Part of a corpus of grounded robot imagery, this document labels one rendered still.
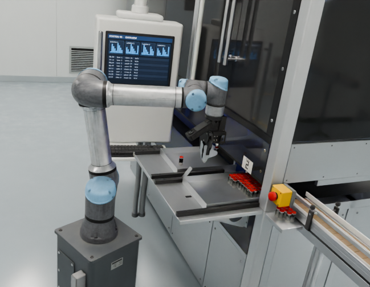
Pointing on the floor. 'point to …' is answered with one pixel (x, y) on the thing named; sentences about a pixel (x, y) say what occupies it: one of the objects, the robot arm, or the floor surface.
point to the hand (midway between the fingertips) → (202, 159)
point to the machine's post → (283, 132)
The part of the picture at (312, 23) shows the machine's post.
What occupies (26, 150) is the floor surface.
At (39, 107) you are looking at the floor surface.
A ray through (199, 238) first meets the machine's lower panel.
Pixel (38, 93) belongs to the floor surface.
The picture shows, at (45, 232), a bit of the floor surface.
